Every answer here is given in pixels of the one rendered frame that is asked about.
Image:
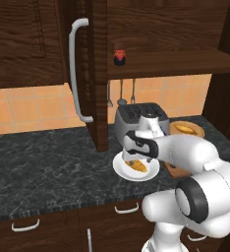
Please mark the dark wood drawer front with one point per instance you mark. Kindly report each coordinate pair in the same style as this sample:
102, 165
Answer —
103, 213
54, 226

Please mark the golden croissant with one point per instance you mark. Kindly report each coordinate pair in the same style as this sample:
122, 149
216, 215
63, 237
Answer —
139, 167

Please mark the red lidded jam jar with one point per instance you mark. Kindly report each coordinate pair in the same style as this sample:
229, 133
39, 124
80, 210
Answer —
119, 57

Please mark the silver black toaster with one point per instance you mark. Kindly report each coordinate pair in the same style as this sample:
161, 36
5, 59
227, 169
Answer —
128, 118

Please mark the brown wooden cutting board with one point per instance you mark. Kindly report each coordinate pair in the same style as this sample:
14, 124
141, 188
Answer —
176, 172

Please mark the white round plate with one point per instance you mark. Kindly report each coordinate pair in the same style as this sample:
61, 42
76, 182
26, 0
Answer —
123, 170

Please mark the round wooden plate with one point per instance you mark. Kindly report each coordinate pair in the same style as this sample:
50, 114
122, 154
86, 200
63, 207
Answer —
199, 131

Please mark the open dark wood cabinet door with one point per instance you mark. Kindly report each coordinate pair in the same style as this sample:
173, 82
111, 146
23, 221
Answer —
97, 65

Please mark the dark wood cabinet shelf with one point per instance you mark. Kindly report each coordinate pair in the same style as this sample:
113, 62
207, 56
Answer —
172, 64

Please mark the yellow pastry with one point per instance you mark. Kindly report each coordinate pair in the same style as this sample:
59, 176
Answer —
185, 128

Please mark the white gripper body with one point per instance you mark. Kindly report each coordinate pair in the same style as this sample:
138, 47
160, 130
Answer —
137, 157

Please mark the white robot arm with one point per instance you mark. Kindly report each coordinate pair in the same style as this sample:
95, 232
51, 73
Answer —
199, 183

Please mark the dark wood lower cabinet door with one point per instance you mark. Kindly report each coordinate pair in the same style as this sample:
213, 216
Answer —
120, 239

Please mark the closed dark wood cabinet door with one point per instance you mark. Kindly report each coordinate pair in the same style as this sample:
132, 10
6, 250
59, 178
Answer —
22, 42

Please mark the hanging metal utensil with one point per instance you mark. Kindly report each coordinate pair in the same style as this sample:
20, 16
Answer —
109, 98
132, 93
121, 95

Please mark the dark wood tall side panel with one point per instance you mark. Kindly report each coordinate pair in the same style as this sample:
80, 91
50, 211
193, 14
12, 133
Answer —
223, 98

